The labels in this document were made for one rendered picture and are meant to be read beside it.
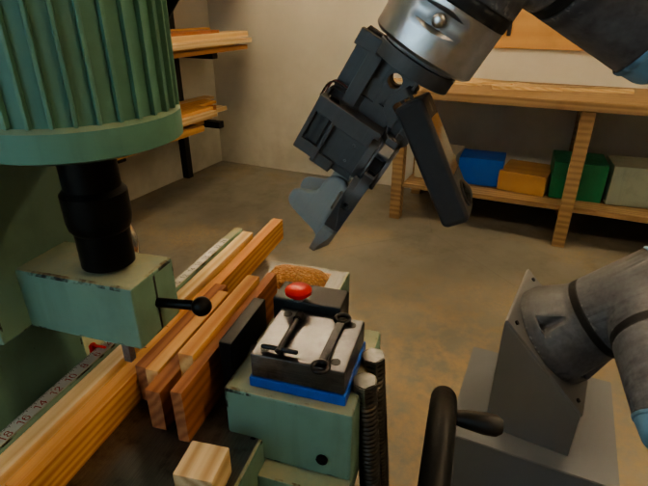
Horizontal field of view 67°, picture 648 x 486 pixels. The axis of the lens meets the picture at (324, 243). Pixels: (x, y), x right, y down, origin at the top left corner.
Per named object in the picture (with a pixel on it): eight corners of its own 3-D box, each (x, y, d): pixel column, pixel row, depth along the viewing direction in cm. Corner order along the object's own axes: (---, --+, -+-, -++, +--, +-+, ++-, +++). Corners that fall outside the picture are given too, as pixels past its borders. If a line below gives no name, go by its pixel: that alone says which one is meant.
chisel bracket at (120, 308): (145, 363, 48) (130, 290, 45) (33, 337, 52) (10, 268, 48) (185, 321, 55) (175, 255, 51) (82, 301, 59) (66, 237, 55)
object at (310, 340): (345, 407, 47) (346, 362, 44) (240, 384, 49) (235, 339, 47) (373, 328, 58) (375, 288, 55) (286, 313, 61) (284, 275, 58)
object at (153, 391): (167, 431, 52) (159, 392, 49) (151, 427, 52) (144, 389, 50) (258, 309, 72) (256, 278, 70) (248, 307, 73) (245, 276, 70)
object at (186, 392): (189, 443, 50) (180, 393, 47) (178, 440, 50) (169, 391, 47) (278, 312, 71) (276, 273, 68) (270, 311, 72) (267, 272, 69)
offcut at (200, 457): (196, 464, 48) (192, 440, 46) (232, 472, 47) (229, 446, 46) (176, 499, 44) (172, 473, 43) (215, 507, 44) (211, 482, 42)
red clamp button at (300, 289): (307, 304, 53) (307, 295, 52) (281, 299, 53) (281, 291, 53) (315, 289, 55) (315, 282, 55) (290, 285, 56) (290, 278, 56)
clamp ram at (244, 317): (288, 422, 52) (285, 355, 48) (225, 407, 54) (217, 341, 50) (314, 368, 60) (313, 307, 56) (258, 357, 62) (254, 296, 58)
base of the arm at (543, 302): (526, 273, 100) (570, 251, 94) (583, 339, 102) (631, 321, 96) (515, 330, 86) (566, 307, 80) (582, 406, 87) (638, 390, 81)
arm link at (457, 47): (500, 32, 42) (503, 39, 33) (465, 82, 44) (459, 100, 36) (414, -27, 42) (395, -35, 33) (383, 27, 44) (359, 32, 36)
